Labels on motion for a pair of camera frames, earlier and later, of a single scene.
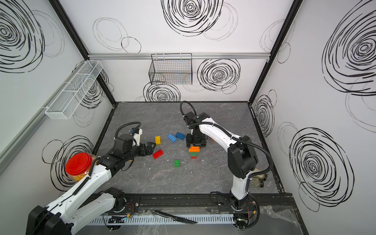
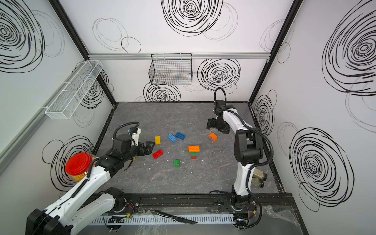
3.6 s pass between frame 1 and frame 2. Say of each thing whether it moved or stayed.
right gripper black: moved
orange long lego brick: stayed
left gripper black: stayed
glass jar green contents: stayed
